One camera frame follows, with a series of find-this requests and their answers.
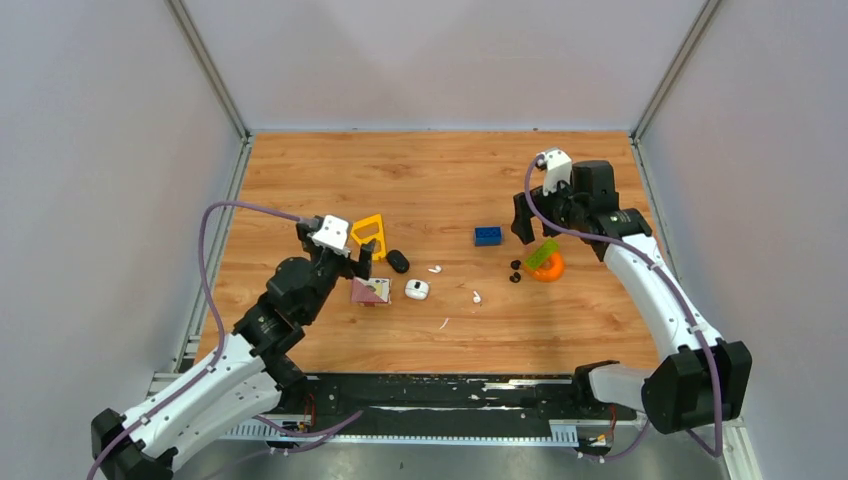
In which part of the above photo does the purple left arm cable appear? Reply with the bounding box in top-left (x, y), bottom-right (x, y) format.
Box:
top-left (86, 201), bottom-right (364, 480)

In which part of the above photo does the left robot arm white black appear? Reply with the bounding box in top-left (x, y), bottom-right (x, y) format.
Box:
top-left (91, 215), bottom-right (375, 479)

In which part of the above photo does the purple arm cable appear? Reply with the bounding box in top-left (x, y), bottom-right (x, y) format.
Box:
top-left (524, 154), bottom-right (725, 464)
top-left (86, 201), bottom-right (364, 480)

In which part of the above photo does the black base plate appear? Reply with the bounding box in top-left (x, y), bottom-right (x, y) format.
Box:
top-left (274, 373), bottom-right (637, 438)

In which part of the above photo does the playing card deck box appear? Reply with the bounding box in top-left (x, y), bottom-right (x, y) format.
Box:
top-left (350, 277), bottom-right (392, 307)

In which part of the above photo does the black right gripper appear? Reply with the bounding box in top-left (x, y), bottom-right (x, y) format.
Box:
top-left (510, 172), bottom-right (585, 245)

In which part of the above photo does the orange plastic ring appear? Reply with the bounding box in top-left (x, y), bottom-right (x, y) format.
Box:
top-left (527, 250), bottom-right (566, 284)

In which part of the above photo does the yellow triangular plastic frame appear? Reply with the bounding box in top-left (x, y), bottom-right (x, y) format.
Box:
top-left (351, 213), bottom-right (387, 261)

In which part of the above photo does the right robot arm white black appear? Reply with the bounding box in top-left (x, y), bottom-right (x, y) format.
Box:
top-left (511, 150), bottom-right (753, 434)

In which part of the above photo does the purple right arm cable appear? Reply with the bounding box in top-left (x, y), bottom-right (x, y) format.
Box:
top-left (524, 154), bottom-right (725, 464)

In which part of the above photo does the white earbud charging case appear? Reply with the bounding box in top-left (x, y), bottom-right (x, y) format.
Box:
top-left (404, 279), bottom-right (430, 301)

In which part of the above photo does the slotted cable duct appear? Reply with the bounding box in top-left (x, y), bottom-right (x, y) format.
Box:
top-left (218, 421), bottom-right (580, 446)

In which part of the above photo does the blue toy brick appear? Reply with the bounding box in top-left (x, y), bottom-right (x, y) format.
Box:
top-left (473, 226), bottom-right (503, 247)

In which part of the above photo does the black oval earbud case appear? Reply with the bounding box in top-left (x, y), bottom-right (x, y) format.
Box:
top-left (386, 249), bottom-right (410, 274)

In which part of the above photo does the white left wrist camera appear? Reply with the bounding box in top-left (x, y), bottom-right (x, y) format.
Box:
top-left (312, 215), bottom-right (351, 258)

